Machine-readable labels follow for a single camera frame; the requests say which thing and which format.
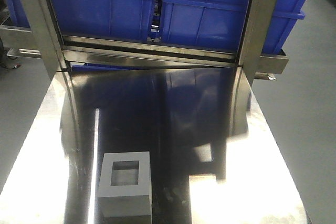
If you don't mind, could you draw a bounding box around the blue plastic bin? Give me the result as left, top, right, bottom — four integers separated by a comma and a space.
160, 0, 305, 54

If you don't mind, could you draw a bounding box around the gray hollow cube base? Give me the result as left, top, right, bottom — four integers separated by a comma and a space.
97, 152, 152, 218

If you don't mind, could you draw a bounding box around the blue bin with red contents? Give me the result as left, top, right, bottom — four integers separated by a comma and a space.
51, 0, 157, 41

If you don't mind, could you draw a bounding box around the stainless steel shelf rack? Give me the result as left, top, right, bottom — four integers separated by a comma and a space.
0, 0, 289, 82

